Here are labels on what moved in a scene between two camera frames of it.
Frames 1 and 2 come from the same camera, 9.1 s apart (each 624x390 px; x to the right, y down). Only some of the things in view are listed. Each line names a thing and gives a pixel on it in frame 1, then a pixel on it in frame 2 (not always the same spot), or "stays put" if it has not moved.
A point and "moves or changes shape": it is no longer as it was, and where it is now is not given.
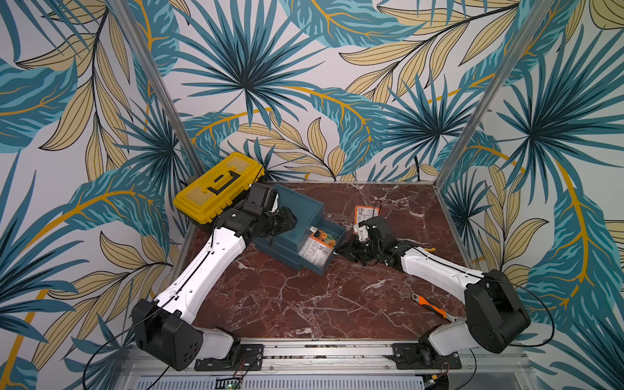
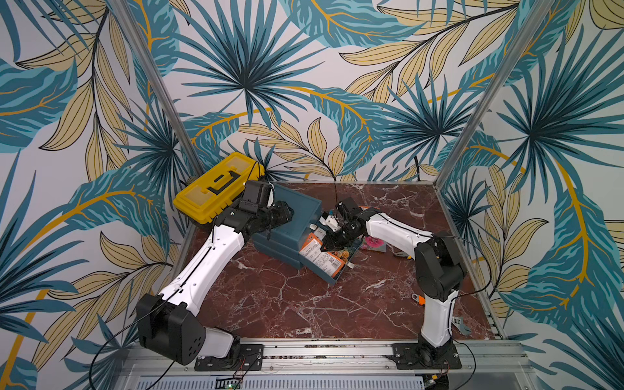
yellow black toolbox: [220, 189] stays put
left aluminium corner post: [155, 92] stays put
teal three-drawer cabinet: [307, 213] moves or changes shape
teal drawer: [331, 232] moves or changes shape
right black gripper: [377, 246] → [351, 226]
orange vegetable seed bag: [318, 248] moves or changes shape
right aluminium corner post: [536, 24] stays put
